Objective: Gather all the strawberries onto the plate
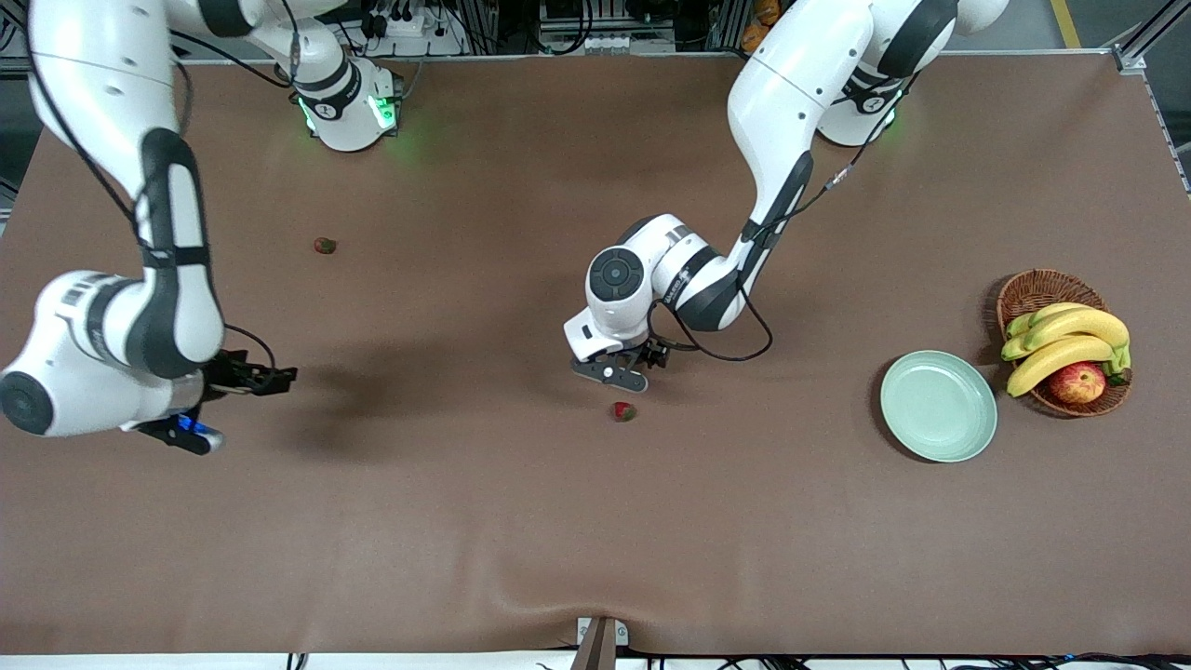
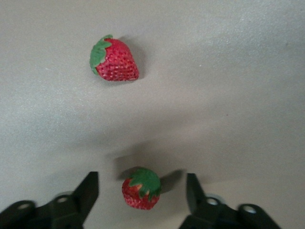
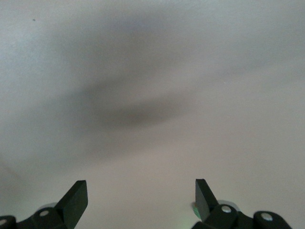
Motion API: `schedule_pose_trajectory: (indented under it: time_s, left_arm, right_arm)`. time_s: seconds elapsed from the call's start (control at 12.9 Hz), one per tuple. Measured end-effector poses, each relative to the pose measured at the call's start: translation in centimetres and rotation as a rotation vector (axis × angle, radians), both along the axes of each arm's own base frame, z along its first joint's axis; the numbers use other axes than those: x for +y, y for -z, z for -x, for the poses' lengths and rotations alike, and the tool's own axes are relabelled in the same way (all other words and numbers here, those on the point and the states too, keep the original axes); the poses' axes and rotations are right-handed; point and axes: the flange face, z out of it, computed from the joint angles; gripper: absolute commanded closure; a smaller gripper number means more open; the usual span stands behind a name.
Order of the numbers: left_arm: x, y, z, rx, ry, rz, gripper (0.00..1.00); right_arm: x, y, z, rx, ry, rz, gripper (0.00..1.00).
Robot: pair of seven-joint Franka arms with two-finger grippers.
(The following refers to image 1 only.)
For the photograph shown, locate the small green-tipped banana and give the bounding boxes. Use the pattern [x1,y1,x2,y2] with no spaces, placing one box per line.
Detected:
[1006,302,1091,339]

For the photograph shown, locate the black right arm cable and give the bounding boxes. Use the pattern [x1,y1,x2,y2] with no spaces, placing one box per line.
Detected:
[19,28,278,373]

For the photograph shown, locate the brown table cover cloth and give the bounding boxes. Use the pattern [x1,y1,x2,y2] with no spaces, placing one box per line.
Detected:
[0,51,1191,657]

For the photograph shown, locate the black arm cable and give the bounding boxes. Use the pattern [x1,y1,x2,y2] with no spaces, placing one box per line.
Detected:
[19,28,278,373]
[645,70,922,364]

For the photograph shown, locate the brown wicker basket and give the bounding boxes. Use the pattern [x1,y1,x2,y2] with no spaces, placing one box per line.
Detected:
[996,269,1133,418]

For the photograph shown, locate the red apple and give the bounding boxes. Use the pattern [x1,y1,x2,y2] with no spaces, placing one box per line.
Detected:
[1048,362,1107,405]

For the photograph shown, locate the aluminium frame strut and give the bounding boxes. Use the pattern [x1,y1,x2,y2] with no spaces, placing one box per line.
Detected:
[1112,0,1191,75]

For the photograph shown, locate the yellow banana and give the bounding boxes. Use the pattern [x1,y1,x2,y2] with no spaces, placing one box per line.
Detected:
[1006,335,1117,398]
[1001,307,1131,378]

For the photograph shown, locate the pale green plate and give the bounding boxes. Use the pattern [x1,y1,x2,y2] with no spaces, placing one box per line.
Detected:
[880,350,998,463]

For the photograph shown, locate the metal table bracket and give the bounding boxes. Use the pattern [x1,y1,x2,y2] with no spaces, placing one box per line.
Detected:
[575,616,630,670]

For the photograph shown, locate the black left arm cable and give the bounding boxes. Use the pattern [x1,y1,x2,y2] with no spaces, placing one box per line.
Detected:
[645,70,922,364]

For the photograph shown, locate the white power strip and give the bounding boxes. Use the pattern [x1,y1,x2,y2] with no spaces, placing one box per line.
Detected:
[365,9,468,57]

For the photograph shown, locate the white connector strip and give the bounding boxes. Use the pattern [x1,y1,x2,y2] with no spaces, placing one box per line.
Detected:
[542,33,677,55]

